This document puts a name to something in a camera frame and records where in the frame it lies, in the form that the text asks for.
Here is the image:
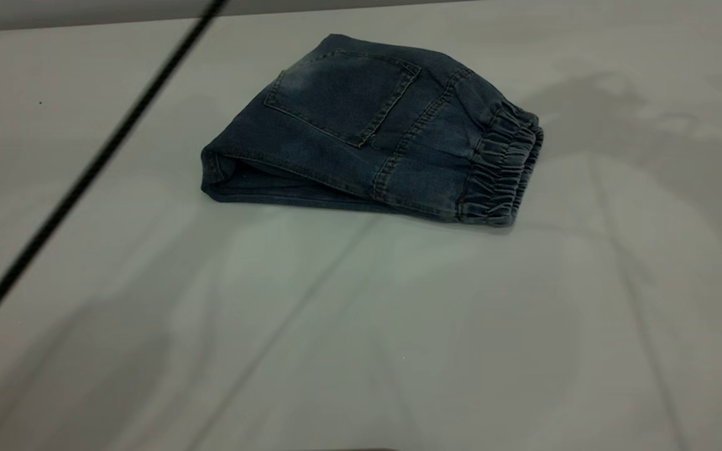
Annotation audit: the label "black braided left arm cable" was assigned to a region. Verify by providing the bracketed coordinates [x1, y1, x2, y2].
[0, 0, 229, 355]

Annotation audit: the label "blue denim jeans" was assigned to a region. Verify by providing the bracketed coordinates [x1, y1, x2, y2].
[201, 34, 545, 227]

